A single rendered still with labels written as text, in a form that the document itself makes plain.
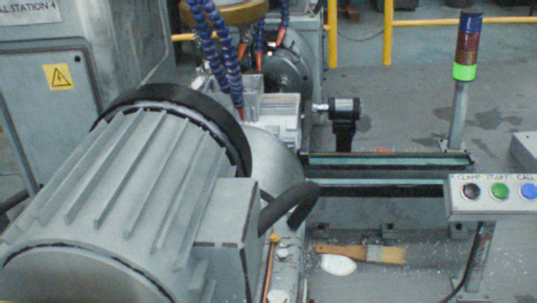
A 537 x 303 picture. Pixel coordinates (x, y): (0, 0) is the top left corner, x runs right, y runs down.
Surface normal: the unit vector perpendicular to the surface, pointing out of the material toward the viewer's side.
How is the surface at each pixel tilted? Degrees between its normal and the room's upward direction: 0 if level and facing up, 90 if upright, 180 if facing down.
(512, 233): 0
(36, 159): 90
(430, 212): 90
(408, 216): 90
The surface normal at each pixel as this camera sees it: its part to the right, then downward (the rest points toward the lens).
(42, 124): -0.11, 0.53
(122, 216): 0.32, -0.78
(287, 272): -0.07, -0.85
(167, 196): 0.59, -0.65
